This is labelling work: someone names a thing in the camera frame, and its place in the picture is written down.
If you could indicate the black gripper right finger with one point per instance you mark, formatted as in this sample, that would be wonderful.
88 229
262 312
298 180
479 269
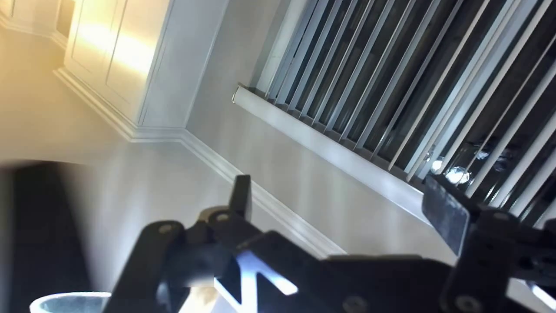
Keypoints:
493 255

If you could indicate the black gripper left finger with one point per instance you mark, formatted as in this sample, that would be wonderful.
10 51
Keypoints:
163 272

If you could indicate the frosted glass lamp shade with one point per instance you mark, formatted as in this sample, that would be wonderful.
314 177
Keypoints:
67 303

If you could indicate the dark ceiling fan blade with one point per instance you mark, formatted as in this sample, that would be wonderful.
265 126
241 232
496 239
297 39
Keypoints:
41 244

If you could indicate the white vertical blinds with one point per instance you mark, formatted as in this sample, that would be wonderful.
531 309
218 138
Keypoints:
371 58

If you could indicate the white wall cabinet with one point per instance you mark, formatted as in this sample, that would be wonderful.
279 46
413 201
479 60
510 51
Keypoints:
116 53

